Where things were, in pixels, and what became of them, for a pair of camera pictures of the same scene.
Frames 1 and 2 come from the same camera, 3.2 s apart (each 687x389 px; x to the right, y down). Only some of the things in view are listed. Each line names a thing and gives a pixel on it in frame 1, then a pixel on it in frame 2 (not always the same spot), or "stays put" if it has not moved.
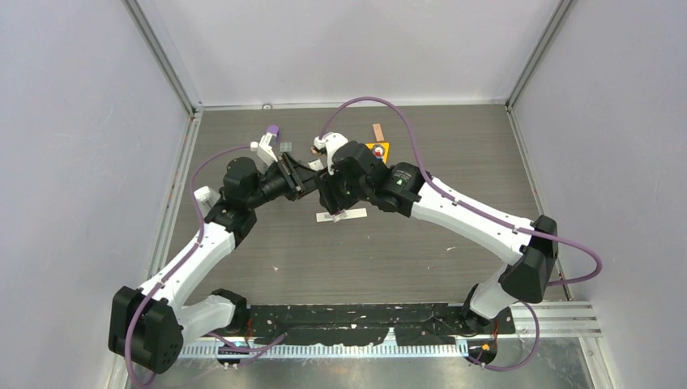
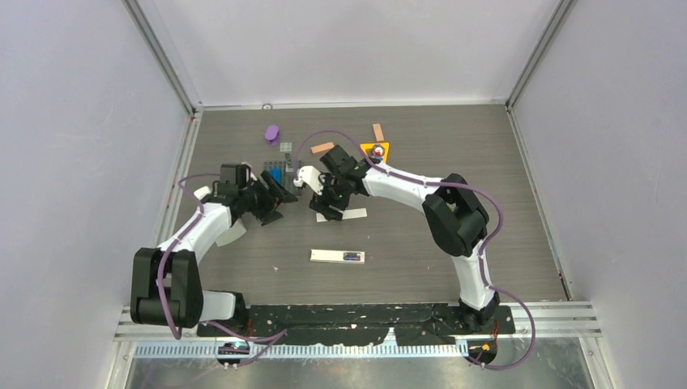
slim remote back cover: (346, 214) stays put
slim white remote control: (316, 164) -> (337, 256)
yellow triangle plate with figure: (380, 150) stays put
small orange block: (378, 132) stays put
